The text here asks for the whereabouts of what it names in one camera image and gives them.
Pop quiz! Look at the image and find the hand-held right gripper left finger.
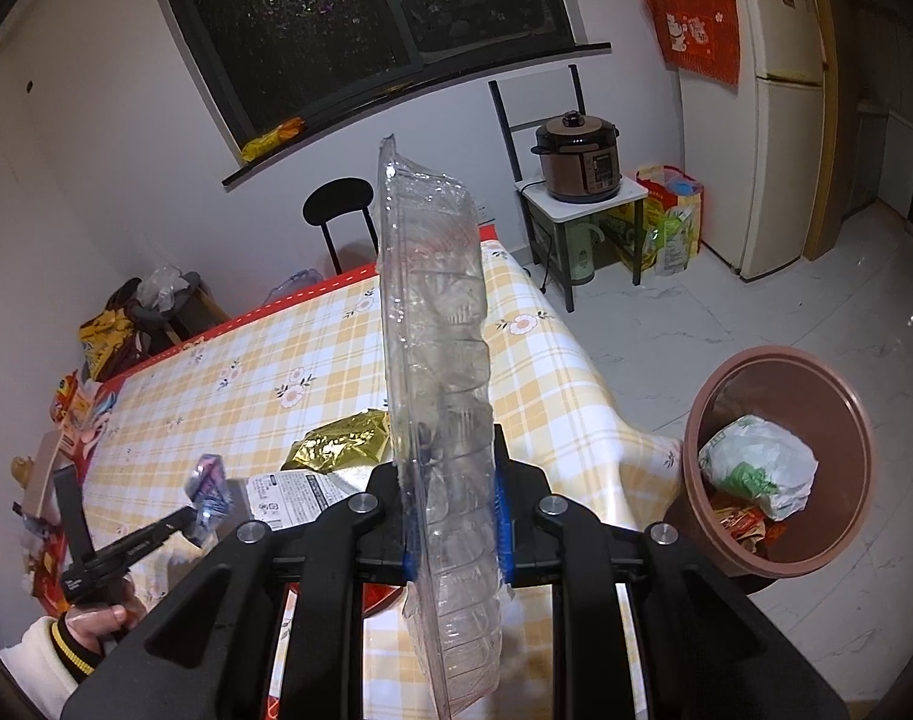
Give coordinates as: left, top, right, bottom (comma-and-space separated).
61, 463, 416, 720

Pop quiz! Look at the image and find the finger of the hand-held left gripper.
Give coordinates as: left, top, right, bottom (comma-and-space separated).
89, 506, 199, 575

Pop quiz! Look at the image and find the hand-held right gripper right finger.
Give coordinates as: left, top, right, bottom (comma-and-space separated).
492, 424, 851, 720

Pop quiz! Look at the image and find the blue purple wrapper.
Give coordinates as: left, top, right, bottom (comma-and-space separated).
185, 452, 233, 547

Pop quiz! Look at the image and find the clear plastic container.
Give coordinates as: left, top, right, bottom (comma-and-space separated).
376, 133, 519, 717

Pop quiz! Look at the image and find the brown wrapper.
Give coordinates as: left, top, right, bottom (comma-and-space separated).
707, 491, 791, 552

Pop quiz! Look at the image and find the white plastic bag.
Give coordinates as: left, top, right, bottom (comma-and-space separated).
698, 414, 816, 522

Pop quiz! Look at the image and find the brown plastic bin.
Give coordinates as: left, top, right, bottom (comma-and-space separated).
662, 346, 875, 597

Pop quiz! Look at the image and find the person's left forearm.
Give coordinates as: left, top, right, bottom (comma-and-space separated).
0, 611, 109, 720

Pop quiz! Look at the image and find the person's left hand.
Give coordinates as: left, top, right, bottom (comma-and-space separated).
62, 598, 149, 653

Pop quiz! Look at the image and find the gold foil wrapper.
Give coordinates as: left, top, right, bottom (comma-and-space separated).
286, 409, 392, 473

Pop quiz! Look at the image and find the white printed packet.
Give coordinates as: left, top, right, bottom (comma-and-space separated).
242, 471, 364, 522

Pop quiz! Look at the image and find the small cardboard box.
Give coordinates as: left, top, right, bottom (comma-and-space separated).
23, 429, 66, 520

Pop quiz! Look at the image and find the colourful snack packet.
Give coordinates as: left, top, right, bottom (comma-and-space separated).
47, 371, 120, 458

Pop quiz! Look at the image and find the yellow checkered tablecloth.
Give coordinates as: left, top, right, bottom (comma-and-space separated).
74, 240, 686, 720

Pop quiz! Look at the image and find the yellow printed bag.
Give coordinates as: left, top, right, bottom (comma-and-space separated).
77, 307, 139, 383

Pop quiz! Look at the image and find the cluttered chair with bags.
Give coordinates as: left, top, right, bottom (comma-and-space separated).
127, 274, 229, 357

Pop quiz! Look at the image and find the crumpled clear plastic bag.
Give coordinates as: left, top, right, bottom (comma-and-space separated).
136, 266, 191, 312

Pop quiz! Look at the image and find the clear bag with blue print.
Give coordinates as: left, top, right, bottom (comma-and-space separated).
265, 268, 330, 305

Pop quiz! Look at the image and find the green kettle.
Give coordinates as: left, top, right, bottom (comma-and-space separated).
557, 221, 603, 286

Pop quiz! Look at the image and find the black round-back chair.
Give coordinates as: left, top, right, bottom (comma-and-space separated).
302, 178, 379, 275

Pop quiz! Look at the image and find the green carton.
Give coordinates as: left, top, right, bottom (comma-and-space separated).
602, 210, 648, 252

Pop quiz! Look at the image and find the black rack with white top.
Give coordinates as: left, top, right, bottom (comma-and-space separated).
488, 64, 650, 314

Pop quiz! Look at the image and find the colourful shopping bag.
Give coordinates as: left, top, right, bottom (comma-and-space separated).
635, 163, 705, 277

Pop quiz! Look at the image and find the brown pressure cooker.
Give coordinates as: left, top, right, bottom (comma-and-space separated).
532, 110, 624, 203

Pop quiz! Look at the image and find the yellow snack packet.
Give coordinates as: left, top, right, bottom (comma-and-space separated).
241, 117, 305, 163

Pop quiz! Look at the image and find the black window sill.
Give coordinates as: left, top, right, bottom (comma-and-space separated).
223, 40, 614, 192

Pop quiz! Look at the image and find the cream refrigerator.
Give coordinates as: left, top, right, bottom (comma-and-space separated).
677, 0, 828, 284

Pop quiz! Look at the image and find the dark window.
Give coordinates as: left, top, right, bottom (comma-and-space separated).
137, 0, 578, 166

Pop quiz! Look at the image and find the white kitchen cabinet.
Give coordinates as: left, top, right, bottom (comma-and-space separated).
846, 101, 913, 222

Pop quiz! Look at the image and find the red printed cloth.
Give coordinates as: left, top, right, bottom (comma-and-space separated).
638, 0, 743, 85

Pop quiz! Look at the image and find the wooden door frame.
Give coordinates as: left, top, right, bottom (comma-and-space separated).
801, 0, 863, 262

